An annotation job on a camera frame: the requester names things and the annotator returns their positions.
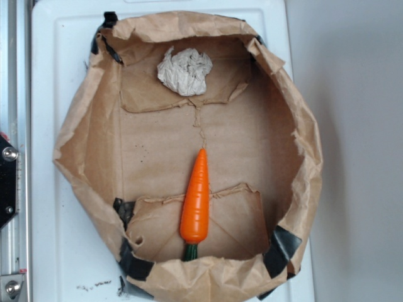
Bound black metal bracket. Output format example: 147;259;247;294
0;136;18;229

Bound orange plastic toy carrot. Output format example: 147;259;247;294
180;148;210;261

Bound white plastic tray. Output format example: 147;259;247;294
30;0;316;302

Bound aluminium frame rail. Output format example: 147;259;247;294
1;1;35;301

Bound brown paper bag tray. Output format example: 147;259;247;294
54;11;323;301

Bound silver corner bracket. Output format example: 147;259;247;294
1;274;25;301

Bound white paper ball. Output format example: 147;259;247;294
157;47;213;96

